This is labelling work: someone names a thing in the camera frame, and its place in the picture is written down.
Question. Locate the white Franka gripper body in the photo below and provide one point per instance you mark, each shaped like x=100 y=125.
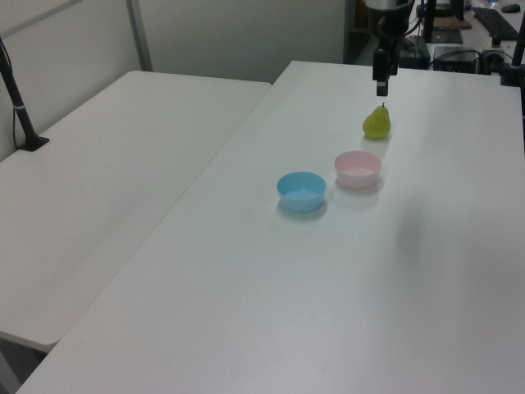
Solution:
x=389 y=18

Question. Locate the black camera stand pole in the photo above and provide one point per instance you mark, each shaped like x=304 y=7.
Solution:
x=18 y=106

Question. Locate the green ball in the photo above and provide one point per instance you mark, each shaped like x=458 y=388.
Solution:
x=377 y=123

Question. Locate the black keyboard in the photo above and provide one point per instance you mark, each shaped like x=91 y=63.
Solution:
x=494 y=22

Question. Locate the brown wooden board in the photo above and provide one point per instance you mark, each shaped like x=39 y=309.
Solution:
x=453 y=23

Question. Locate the pink plastic bowl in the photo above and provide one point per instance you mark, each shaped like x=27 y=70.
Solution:
x=357 y=170

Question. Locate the black clamped pole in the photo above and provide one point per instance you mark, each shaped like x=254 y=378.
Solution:
x=512 y=61

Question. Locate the white side table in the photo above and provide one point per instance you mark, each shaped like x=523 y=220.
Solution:
x=102 y=184

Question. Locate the black computer mouse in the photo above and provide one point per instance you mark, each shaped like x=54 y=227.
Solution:
x=510 y=7

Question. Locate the black electronics box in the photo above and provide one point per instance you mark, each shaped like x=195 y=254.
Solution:
x=455 y=59

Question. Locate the blue plastic bowl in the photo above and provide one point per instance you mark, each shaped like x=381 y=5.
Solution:
x=301 y=193

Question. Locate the grey partition post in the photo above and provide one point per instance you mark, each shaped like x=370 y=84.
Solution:
x=140 y=33

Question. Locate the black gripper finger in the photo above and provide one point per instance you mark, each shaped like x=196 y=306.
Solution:
x=380 y=70
x=393 y=57

